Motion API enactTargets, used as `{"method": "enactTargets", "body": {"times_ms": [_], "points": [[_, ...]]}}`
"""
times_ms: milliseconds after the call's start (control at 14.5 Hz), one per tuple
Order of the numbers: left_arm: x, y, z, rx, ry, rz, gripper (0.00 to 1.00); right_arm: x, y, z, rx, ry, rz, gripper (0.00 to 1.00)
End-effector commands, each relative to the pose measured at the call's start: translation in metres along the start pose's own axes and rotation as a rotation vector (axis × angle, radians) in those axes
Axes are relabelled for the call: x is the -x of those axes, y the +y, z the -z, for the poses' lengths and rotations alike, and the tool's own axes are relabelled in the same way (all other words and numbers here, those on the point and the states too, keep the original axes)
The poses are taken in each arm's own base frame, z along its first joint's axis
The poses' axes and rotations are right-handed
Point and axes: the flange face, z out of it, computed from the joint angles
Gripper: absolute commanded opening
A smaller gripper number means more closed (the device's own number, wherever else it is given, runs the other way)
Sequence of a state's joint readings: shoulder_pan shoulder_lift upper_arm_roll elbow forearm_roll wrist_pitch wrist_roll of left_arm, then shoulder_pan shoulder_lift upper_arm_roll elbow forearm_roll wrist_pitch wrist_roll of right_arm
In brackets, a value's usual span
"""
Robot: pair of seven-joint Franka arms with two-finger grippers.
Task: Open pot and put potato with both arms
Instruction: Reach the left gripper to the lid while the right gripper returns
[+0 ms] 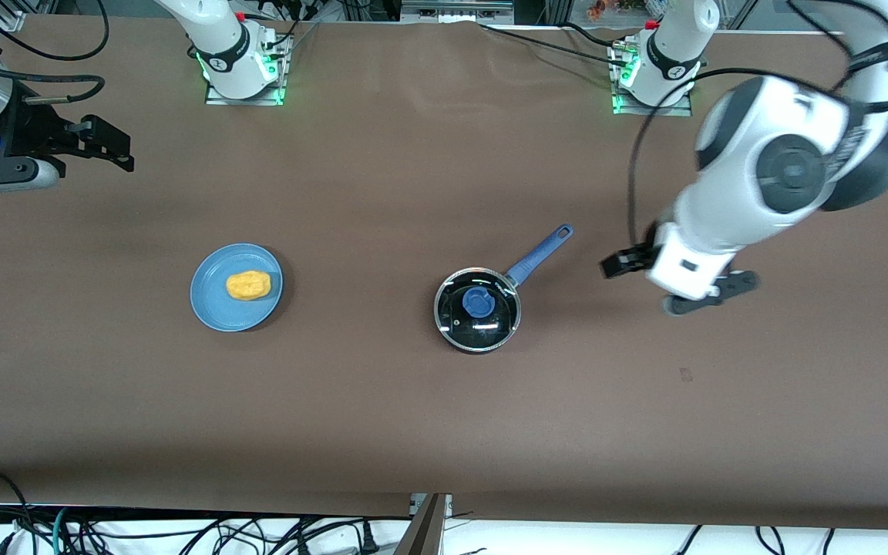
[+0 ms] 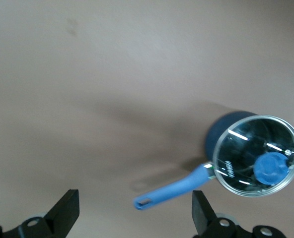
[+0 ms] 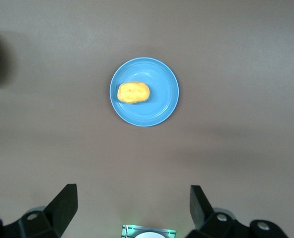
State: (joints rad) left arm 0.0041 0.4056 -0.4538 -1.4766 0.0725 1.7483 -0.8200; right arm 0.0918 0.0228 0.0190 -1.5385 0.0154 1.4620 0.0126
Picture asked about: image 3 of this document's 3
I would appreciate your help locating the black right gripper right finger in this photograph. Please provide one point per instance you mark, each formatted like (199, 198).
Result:
(211, 223)

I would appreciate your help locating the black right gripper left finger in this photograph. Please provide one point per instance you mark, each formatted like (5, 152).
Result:
(50, 218)

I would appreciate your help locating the yellow potato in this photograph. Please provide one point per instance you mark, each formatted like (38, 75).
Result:
(133, 92)

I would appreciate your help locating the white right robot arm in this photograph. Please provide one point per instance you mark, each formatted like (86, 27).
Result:
(149, 235)

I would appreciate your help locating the blue round plate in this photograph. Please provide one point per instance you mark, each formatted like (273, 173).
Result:
(157, 104)

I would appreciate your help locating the brown table cover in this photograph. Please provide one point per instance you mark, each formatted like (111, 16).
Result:
(211, 74)

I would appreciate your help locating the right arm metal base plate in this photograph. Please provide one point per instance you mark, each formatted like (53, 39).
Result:
(129, 230)

